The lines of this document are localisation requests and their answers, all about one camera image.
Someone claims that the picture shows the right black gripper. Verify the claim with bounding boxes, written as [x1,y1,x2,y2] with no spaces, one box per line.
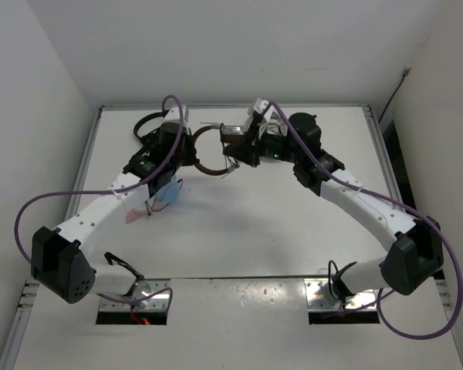
[224,121,301,169]

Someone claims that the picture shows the brown silver headphones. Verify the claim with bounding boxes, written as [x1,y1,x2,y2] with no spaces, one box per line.
[192,122,245,178]

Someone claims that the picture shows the thin black headphone cable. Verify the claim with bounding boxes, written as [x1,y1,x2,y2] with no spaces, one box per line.
[218,126,243,174]

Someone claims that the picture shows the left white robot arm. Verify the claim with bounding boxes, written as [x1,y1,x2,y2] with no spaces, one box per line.
[31,121,196,304]

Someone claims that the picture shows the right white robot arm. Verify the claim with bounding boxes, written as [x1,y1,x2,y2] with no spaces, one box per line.
[222,113,444,302]

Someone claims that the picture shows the black headphones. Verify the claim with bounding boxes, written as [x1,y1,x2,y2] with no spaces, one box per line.
[133,110,167,144]

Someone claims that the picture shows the white grey headphones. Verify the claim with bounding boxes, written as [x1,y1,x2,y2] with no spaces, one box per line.
[244,109,289,139]

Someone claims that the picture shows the blue pink headphones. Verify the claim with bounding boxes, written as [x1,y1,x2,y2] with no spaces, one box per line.
[125,175,184,224]

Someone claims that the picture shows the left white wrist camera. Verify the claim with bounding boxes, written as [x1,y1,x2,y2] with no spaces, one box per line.
[163,105,189,126]

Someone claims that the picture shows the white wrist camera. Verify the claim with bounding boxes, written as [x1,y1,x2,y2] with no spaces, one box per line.
[163,105,189,126]
[245,98,281,137]

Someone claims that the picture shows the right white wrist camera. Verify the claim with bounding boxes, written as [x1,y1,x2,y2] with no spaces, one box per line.
[245,98,281,137]

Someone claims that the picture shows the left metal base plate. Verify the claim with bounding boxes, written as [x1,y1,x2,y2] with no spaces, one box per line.
[98,279,173,313]

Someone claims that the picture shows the metal base plate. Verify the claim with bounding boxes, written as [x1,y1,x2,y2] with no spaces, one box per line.
[98,279,173,313]
[304,277,376,314]

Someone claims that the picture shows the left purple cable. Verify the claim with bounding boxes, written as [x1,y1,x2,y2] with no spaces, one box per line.
[14,94,184,309]

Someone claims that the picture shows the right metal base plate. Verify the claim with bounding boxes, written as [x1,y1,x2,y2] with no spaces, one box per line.
[304,277,376,314]

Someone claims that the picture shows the black wall cable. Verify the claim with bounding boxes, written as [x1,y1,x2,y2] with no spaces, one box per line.
[377,67,411,124]

